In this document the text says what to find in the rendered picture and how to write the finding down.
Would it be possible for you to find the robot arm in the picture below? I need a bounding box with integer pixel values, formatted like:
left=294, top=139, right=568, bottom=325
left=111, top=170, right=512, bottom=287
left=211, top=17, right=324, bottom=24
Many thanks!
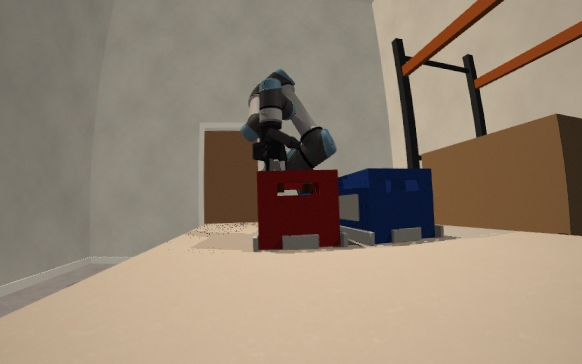
left=241, top=69, right=337, bottom=171

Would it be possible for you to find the red plastic bottle crate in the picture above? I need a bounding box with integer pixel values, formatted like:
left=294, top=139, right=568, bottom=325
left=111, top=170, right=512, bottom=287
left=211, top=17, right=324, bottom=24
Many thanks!
left=257, top=170, right=341, bottom=250

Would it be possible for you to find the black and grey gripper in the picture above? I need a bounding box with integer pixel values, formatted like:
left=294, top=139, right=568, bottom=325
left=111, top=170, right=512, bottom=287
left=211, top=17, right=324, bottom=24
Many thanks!
left=253, top=121, right=288, bottom=171

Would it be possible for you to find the blue crate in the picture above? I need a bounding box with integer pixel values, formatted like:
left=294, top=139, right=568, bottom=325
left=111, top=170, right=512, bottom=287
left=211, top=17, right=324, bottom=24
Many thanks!
left=338, top=168, right=435, bottom=244

